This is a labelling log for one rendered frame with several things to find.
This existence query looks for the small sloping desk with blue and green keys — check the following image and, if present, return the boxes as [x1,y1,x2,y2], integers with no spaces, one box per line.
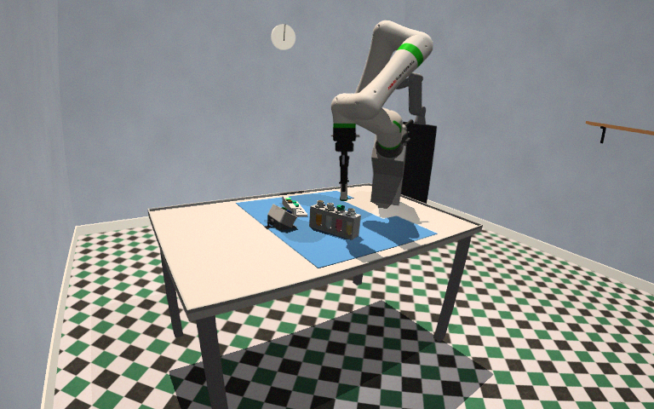
[264,204,297,231]

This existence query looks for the blue flat mat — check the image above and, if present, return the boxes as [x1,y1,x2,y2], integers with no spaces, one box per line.
[236,191,437,268]

